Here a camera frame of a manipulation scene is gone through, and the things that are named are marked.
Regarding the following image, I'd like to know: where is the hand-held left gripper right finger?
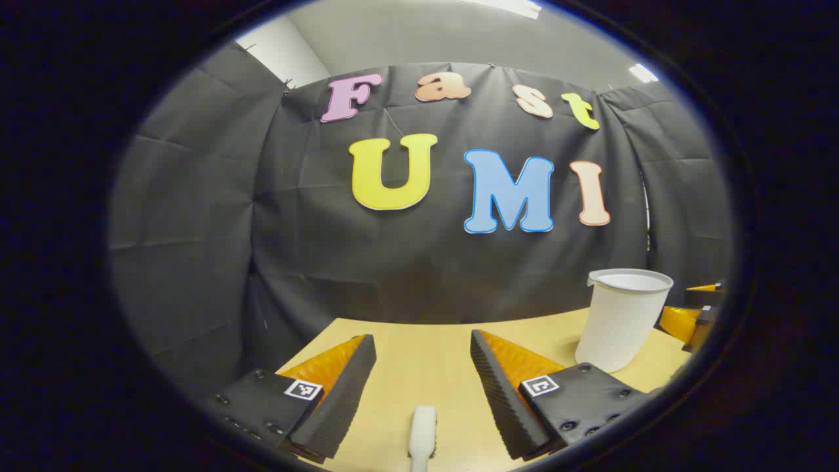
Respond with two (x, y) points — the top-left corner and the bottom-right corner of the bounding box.
(471, 329), (656, 461)

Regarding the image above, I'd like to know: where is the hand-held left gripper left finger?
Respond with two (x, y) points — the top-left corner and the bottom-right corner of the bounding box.
(208, 334), (378, 465)

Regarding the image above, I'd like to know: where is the white ribbed garbage bin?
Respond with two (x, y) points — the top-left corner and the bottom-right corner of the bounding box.
(575, 268), (674, 374)

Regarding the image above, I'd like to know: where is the small white broom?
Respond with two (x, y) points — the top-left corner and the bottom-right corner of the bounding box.
(408, 405), (438, 472)

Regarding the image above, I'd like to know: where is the light wooden desktop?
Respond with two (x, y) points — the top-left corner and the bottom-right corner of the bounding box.
(275, 307), (692, 472)

